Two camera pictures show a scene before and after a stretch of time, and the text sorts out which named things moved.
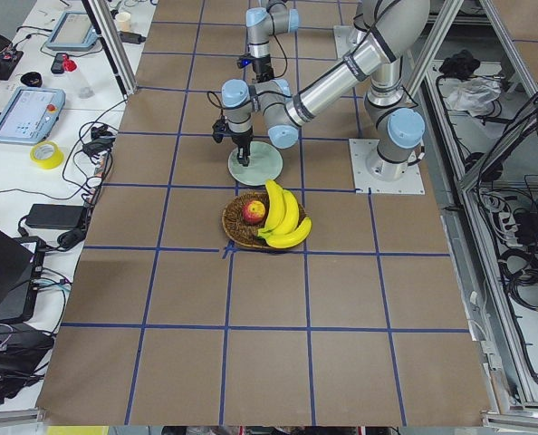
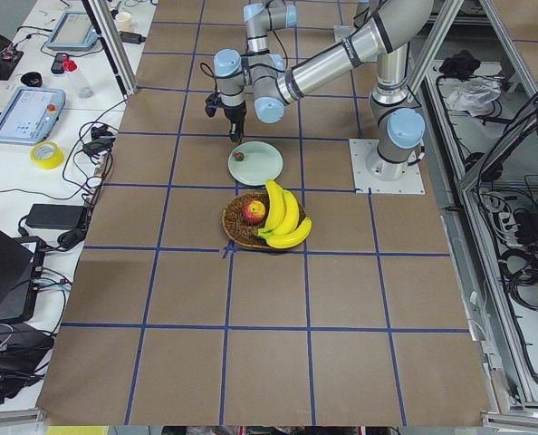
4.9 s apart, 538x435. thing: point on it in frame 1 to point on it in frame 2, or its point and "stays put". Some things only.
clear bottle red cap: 82,85 stays put
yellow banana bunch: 280,227 stays put
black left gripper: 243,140 to 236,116
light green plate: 264,164 stays put
